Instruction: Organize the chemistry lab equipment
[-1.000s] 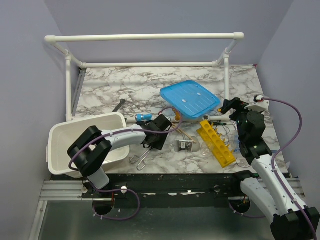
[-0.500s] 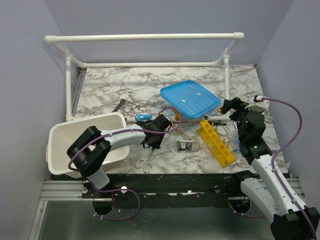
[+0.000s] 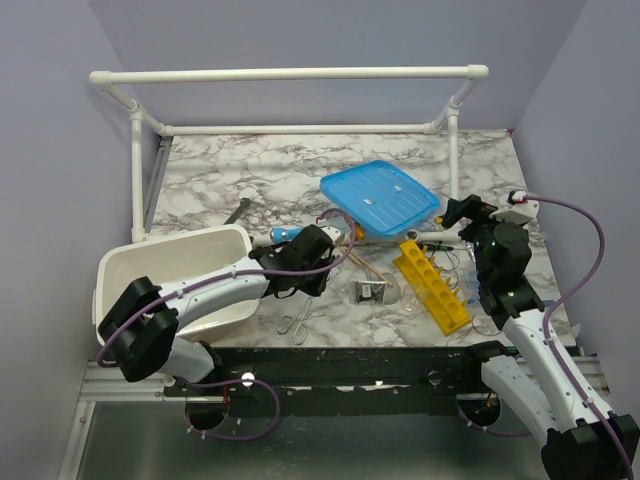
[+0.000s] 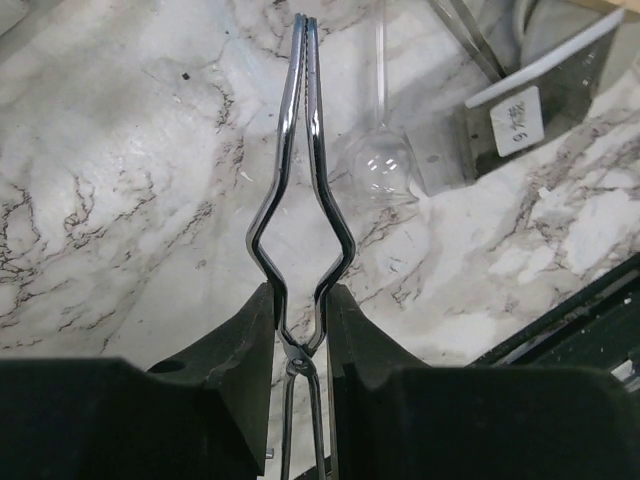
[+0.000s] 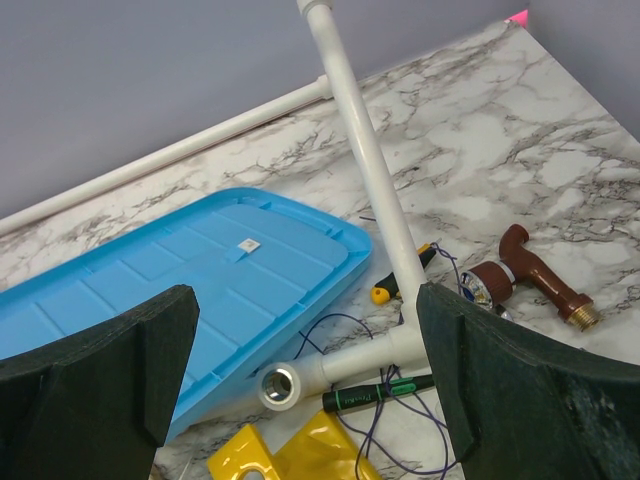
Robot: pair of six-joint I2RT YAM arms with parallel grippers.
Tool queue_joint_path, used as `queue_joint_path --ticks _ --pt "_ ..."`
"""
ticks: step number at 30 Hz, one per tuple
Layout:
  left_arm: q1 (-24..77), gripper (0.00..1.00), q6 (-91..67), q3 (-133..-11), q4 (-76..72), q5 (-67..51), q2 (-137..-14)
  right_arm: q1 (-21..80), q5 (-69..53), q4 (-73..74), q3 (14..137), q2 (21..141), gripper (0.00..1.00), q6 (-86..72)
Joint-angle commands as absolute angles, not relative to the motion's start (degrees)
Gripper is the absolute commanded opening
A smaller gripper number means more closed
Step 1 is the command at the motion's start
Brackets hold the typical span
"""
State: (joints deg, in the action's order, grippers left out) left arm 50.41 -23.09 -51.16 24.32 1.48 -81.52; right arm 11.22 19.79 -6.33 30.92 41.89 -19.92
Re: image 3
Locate blue hose nozzle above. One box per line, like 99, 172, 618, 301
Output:
269, 227, 302, 244

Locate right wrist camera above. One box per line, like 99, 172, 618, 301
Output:
489, 190, 539, 225

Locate white PVC pipe frame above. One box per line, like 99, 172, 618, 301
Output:
89, 64, 489, 243

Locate black item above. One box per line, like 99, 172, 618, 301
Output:
351, 280, 387, 305

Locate metal crucible tongs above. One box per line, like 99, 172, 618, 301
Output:
275, 297, 314, 346

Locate blue plastic bin lid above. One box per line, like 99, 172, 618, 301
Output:
320, 160, 441, 238

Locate white plastic bin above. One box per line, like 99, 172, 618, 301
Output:
92, 224, 252, 326

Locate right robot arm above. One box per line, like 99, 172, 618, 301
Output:
442, 192, 639, 479

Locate yellow test tube rack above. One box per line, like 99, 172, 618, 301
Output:
393, 240, 471, 336

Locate wooden test tube clamp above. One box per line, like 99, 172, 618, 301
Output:
341, 247, 394, 286

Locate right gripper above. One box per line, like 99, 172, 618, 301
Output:
444, 193, 526, 283

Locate frosted watch glass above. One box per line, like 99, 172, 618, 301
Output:
381, 282, 402, 305

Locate black metal rod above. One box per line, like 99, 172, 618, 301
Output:
224, 198, 251, 225

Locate orange hose connector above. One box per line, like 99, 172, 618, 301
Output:
343, 214, 366, 242

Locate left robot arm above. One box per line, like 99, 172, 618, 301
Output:
97, 208, 357, 395

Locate black mounting rail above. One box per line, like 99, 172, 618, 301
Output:
164, 340, 516, 417

